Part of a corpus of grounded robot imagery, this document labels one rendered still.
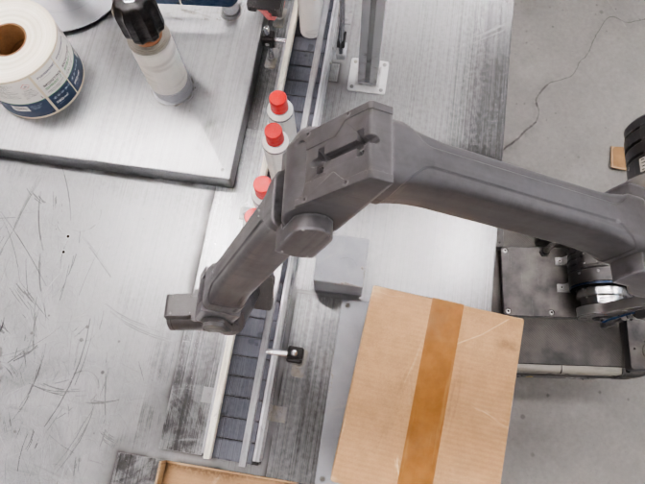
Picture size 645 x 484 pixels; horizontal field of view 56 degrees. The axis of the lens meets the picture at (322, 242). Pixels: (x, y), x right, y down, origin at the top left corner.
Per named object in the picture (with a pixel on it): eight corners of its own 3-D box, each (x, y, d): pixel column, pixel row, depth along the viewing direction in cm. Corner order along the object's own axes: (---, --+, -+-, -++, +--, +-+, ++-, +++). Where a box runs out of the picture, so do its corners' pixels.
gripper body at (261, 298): (218, 264, 106) (204, 282, 99) (275, 273, 105) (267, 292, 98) (216, 298, 108) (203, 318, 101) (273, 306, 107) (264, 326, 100)
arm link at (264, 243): (348, 235, 55) (350, 134, 59) (289, 223, 53) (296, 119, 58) (226, 339, 92) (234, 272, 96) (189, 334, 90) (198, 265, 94)
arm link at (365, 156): (334, 177, 46) (338, 68, 50) (271, 240, 57) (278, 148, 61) (728, 282, 62) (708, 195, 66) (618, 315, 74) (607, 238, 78)
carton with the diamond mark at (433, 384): (366, 315, 123) (373, 283, 97) (485, 343, 121) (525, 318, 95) (331, 471, 114) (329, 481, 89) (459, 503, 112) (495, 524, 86)
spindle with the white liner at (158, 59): (157, 67, 138) (110, -28, 109) (196, 72, 137) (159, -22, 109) (148, 102, 135) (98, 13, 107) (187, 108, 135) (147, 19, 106)
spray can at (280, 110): (276, 134, 132) (266, 83, 113) (300, 138, 132) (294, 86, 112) (273, 157, 131) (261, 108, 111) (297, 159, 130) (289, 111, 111)
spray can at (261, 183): (263, 208, 127) (250, 168, 108) (288, 212, 127) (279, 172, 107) (259, 232, 126) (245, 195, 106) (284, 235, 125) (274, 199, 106)
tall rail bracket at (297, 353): (272, 350, 123) (262, 339, 107) (307, 356, 123) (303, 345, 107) (269, 367, 122) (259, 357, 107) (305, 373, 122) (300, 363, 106)
